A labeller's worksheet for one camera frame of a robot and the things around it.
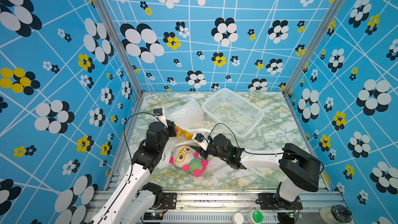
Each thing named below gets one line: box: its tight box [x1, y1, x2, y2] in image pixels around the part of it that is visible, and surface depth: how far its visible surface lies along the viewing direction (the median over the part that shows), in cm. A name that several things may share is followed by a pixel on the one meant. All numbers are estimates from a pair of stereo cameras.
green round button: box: [252, 210, 264, 224], surface depth 63 cm
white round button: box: [233, 212, 245, 224], surface depth 64 cm
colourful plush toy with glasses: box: [168, 145, 209, 178], surface depth 82 cm
